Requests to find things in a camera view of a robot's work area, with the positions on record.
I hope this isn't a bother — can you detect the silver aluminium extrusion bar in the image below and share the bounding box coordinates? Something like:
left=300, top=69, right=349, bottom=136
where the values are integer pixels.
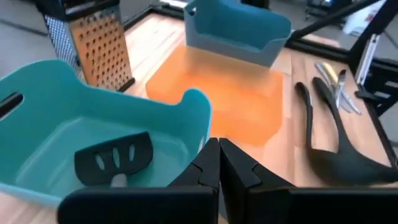
left=354, top=33, right=381, bottom=85

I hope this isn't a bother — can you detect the orange translucent plastic bin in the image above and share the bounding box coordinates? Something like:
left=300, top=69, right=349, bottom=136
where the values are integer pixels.
left=145, top=44, right=286, bottom=147

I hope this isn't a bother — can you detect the cream handled table knife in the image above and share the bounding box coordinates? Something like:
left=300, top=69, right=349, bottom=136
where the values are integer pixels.
left=322, top=61, right=363, bottom=116

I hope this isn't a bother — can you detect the black aluminium table frame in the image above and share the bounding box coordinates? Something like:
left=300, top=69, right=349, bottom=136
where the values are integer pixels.
left=123, top=0, right=398, bottom=169

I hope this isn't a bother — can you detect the white cabinet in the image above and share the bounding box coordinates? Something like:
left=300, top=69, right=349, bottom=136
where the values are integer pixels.
left=343, top=0, right=388, bottom=35

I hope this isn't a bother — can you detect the light teal plastic bin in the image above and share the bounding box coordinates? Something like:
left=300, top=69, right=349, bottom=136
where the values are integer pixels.
left=0, top=58, right=214, bottom=208

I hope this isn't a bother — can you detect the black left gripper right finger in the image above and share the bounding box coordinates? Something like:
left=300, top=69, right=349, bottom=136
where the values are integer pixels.
left=219, top=138, right=398, bottom=224

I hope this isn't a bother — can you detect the black plastic serving spoon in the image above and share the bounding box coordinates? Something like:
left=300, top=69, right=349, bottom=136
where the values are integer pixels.
left=312, top=77, right=398, bottom=188

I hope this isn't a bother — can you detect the dark teal plastic bin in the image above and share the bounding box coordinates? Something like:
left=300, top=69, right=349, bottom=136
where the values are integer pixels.
left=183, top=0, right=293, bottom=68

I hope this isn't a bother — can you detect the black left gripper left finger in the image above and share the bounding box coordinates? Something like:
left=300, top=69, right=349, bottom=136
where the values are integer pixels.
left=57, top=138, right=221, bottom=224

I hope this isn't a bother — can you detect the steel box grater black handle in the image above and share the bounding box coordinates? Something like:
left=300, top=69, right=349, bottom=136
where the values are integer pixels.
left=35, top=0, right=137, bottom=93

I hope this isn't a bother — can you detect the black slotted spatula steel handle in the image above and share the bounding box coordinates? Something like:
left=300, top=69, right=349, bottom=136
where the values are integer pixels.
left=73, top=131, right=154, bottom=188

